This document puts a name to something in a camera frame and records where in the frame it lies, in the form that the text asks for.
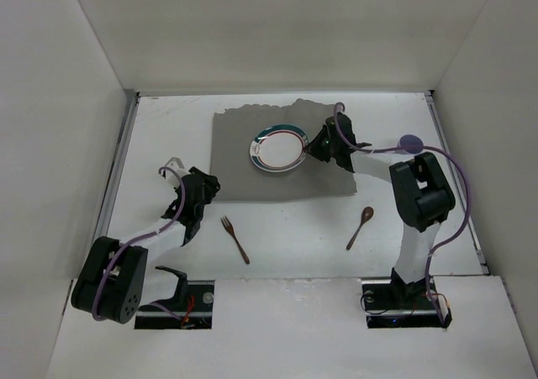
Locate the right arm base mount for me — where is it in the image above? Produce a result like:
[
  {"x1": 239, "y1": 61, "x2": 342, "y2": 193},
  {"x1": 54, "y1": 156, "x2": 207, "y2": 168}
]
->
[{"x1": 360, "y1": 280, "x2": 452, "y2": 329}]

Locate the brown wooden fork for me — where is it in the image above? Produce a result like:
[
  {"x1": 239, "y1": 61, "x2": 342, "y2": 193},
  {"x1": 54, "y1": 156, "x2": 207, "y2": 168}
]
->
[{"x1": 220, "y1": 216, "x2": 251, "y2": 265}]

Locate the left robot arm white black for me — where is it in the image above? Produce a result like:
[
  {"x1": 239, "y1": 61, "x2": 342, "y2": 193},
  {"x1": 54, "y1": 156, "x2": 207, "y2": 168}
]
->
[{"x1": 71, "y1": 164, "x2": 220, "y2": 324}]

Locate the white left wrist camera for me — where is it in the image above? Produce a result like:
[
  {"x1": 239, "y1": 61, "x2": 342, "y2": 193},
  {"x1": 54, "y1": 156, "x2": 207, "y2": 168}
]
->
[{"x1": 158, "y1": 157, "x2": 187, "y2": 190}]

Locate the aluminium table rail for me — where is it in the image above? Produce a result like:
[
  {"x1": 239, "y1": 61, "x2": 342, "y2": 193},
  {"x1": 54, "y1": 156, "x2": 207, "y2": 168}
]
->
[
  {"x1": 424, "y1": 91, "x2": 490, "y2": 276},
  {"x1": 81, "y1": 89, "x2": 140, "y2": 266}
]

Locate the brown wooden spoon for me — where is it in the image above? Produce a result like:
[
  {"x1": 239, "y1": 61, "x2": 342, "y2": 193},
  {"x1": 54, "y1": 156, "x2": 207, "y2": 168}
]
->
[{"x1": 345, "y1": 206, "x2": 375, "y2": 251}]

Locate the lilac plastic cup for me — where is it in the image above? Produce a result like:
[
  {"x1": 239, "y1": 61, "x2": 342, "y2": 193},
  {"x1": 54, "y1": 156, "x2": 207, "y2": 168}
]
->
[{"x1": 397, "y1": 134, "x2": 424, "y2": 155}]

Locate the grey cloth napkin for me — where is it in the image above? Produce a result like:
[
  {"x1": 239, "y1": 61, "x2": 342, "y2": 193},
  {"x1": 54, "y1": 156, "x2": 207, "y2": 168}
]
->
[{"x1": 210, "y1": 98, "x2": 356, "y2": 202}]

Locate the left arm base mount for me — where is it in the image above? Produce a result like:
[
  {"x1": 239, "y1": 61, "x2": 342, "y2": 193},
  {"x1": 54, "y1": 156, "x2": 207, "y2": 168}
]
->
[{"x1": 134, "y1": 281, "x2": 214, "y2": 330}]

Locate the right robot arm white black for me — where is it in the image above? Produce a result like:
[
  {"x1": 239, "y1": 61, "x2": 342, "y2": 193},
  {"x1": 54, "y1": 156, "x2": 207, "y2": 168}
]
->
[{"x1": 304, "y1": 110, "x2": 456, "y2": 309}]

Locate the left aluminium table rail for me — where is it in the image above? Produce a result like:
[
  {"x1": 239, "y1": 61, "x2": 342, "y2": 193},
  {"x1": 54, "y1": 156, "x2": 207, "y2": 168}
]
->
[{"x1": 81, "y1": 89, "x2": 140, "y2": 266}]

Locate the white plate green red rim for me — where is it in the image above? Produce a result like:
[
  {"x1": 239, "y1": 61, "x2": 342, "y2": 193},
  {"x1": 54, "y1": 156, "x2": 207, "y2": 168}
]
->
[{"x1": 249, "y1": 124, "x2": 309, "y2": 173}]

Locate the right aluminium table rail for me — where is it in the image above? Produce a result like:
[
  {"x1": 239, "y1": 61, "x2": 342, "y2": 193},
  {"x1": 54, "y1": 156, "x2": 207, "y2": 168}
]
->
[{"x1": 424, "y1": 91, "x2": 490, "y2": 276}]

